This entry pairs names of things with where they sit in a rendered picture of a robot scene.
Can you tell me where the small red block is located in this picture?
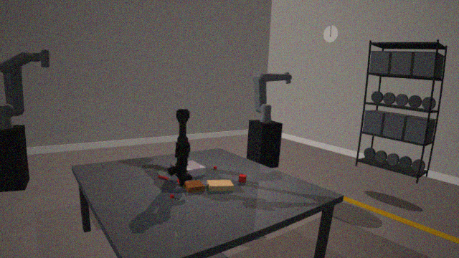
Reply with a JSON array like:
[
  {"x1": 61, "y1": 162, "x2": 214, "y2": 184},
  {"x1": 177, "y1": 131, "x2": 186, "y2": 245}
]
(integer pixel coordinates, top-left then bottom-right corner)
[{"x1": 239, "y1": 174, "x2": 247, "y2": 183}]

